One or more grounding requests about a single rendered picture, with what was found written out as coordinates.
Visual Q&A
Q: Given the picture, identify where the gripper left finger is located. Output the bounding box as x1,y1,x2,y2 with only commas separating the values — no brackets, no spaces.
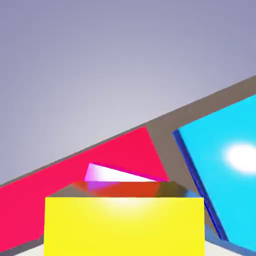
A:
0,233,45,256

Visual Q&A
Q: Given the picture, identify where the large cyan box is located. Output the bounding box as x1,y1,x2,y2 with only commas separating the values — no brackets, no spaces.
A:
172,93,256,253

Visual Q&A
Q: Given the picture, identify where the small magenta cube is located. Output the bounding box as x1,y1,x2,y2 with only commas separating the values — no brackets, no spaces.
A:
83,162,170,183

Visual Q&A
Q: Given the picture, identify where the small yellow cube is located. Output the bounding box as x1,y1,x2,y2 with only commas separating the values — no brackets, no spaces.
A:
43,180,206,256

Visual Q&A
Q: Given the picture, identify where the large red box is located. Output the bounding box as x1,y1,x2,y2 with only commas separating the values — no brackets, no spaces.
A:
0,125,170,254

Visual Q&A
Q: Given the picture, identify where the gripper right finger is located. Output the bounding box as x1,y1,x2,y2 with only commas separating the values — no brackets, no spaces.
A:
204,224,256,256

